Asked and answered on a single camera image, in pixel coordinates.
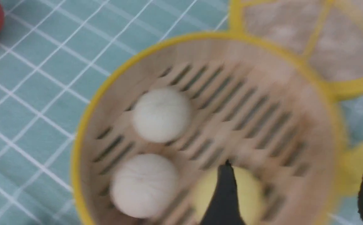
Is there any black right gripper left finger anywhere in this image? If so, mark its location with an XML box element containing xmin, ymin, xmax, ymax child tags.
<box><xmin>200</xmin><ymin>160</ymin><xmax>246</xmax><ymax>225</ymax></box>

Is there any yellow bun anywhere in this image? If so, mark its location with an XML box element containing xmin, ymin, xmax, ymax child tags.
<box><xmin>191</xmin><ymin>166</ymin><xmax>265</xmax><ymax>225</ymax></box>

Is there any white bun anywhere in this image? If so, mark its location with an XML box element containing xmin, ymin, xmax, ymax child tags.
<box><xmin>131</xmin><ymin>87</ymin><xmax>193</xmax><ymax>143</ymax></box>
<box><xmin>110</xmin><ymin>154</ymin><xmax>179</xmax><ymax>219</ymax></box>

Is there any bamboo steamer tray yellow rim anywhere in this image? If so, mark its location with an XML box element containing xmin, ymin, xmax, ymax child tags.
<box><xmin>71</xmin><ymin>32</ymin><xmax>346</xmax><ymax>225</ymax></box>

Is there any woven bamboo steamer lid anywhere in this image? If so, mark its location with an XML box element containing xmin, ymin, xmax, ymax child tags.
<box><xmin>229</xmin><ymin>0</ymin><xmax>363</xmax><ymax>100</ymax></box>

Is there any yellow cube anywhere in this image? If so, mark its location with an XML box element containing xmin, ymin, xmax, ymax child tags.
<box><xmin>339</xmin><ymin>142</ymin><xmax>363</xmax><ymax>196</ymax></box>

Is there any green checkered tablecloth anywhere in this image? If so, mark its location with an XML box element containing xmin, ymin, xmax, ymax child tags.
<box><xmin>0</xmin><ymin>0</ymin><xmax>363</xmax><ymax>225</ymax></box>

